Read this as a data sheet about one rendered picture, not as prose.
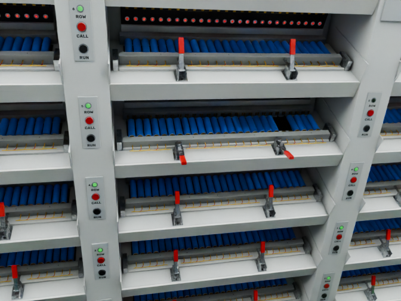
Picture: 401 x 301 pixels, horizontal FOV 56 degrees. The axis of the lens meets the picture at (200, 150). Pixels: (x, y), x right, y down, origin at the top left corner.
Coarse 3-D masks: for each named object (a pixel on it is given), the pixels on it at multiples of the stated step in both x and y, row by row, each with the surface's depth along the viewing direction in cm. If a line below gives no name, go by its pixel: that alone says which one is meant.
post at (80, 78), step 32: (64, 0) 73; (96, 0) 74; (64, 32) 75; (96, 32) 77; (64, 64) 78; (96, 64) 79; (64, 96) 81; (96, 160) 89; (96, 224) 96; (96, 288) 105
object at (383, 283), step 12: (348, 276) 138; (360, 276) 137; (372, 276) 132; (384, 276) 139; (396, 276) 139; (348, 288) 135; (360, 288) 136; (372, 288) 133; (384, 288) 138; (396, 288) 138; (336, 300) 127; (348, 300) 133; (360, 300) 133; (372, 300) 133; (384, 300) 134; (396, 300) 135
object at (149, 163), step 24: (120, 120) 102; (336, 120) 105; (120, 144) 92; (312, 144) 104; (336, 144) 105; (120, 168) 91; (144, 168) 93; (168, 168) 94; (192, 168) 96; (216, 168) 97; (240, 168) 99; (264, 168) 101
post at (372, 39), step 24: (384, 0) 86; (336, 24) 103; (360, 24) 93; (384, 24) 88; (360, 48) 93; (384, 48) 91; (384, 72) 94; (360, 96) 96; (384, 96) 97; (360, 120) 99; (360, 144) 102; (336, 168) 106; (336, 192) 108; (360, 192) 109; (336, 216) 112; (336, 264) 120; (312, 288) 123; (336, 288) 125
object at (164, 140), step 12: (264, 132) 102; (276, 132) 102; (288, 132) 103; (300, 132) 103; (312, 132) 104; (324, 132) 104; (132, 144) 94; (144, 144) 95; (156, 144) 95; (168, 144) 96; (192, 144) 98; (288, 144) 101
